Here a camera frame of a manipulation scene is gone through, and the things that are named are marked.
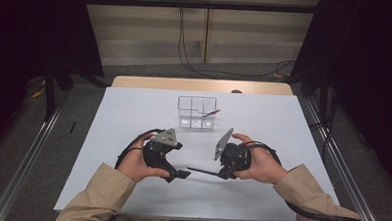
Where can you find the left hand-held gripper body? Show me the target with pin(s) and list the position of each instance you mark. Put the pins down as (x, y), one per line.
(155, 153)

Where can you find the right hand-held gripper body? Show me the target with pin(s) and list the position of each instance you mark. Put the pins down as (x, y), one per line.
(235, 157)

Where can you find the black pencil with orange end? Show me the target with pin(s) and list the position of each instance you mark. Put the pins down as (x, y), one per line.
(214, 112)
(201, 171)

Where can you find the clear plastic organizer box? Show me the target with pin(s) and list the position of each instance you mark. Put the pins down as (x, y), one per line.
(191, 122)

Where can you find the person's left hand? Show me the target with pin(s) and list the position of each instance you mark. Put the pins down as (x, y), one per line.
(135, 164)

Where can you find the person's right hand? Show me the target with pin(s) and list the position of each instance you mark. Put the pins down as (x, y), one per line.
(265, 167)

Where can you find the white table sheet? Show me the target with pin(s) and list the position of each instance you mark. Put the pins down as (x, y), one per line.
(213, 201)

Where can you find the wooden table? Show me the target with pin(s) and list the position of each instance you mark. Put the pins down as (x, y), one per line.
(185, 84)

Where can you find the small black floor object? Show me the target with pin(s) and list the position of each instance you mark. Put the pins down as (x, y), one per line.
(72, 127)

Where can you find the black metal stand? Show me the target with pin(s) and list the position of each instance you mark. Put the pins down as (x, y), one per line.
(49, 90)

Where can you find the yellow floor object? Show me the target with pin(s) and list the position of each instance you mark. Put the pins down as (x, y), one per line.
(38, 93)

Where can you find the black horizontal bar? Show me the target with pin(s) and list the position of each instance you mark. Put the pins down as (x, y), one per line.
(238, 6)

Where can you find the black curtain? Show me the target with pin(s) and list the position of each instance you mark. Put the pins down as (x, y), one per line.
(369, 64)
(27, 33)

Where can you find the aluminium floor rail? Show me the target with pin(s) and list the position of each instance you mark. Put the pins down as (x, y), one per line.
(24, 164)
(348, 177)

